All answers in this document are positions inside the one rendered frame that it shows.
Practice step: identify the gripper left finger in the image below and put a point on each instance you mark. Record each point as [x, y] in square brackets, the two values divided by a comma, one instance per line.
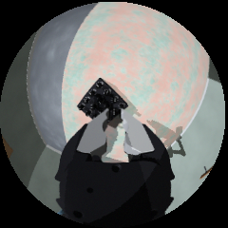
[89, 140]

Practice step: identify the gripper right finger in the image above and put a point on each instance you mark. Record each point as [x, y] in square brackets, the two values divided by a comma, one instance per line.
[141, 140]

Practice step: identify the black knob box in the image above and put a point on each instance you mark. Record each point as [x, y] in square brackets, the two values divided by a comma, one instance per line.
[107, 98]

